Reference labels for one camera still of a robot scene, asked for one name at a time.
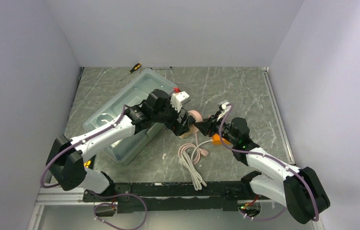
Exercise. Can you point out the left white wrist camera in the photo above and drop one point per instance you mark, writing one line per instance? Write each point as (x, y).
(178, 98)

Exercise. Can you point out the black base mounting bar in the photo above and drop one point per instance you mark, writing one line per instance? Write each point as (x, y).
(173, 196)

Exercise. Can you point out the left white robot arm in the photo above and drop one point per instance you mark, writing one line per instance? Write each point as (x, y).
(67, 156)

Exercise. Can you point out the beige cube socket adapter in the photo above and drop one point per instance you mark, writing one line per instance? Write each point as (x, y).
(192, 130)

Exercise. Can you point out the round pink power socket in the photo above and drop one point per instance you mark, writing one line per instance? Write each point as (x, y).
(196, 116)

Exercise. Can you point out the yellow black screwdriver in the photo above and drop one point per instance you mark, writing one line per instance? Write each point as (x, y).
(87, 164)

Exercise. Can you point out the aluminium frame rail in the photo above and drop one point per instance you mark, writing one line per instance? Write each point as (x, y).
(53, 197)

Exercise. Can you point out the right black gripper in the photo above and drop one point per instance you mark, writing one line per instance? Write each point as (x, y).
(208, 125)

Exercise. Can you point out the small orange black screwdriver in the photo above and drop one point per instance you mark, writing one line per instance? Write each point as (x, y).
(132, 70)

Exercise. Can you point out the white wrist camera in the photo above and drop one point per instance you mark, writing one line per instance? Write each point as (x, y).
(178, 98)
(224, 108)

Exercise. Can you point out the orange power strip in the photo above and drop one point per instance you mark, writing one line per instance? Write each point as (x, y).
(216, 140)

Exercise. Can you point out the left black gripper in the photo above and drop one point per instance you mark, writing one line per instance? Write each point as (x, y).
(179, 128)

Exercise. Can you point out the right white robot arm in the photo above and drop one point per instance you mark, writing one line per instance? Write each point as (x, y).
(299, 190)

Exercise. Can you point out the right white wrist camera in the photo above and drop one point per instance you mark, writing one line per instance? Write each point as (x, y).
(224, 108)

